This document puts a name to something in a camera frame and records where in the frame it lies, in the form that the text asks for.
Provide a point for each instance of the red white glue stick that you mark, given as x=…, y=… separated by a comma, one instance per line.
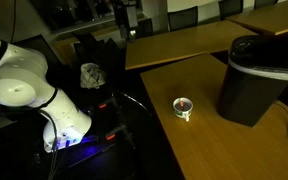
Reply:
x=182, y=103

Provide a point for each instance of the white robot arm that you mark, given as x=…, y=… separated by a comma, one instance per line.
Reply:
x=20, y=86

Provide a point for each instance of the crumpled grey cloth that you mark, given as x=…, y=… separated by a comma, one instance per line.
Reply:
x=91, y=76

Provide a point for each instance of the wooden table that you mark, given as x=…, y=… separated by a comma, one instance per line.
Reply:
x=184, y=43
x=274, y=18

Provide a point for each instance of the white round bowl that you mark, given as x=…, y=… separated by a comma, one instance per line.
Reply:
x=185, y=112

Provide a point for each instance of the black tripod with orange clips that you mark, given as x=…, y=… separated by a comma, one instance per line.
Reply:
x=115, y=110

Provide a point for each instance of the black trash bin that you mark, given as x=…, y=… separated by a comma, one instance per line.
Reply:
x=250, y=90

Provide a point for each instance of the black office chair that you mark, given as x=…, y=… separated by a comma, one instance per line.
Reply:
x=183, y=18
x=230, y=8

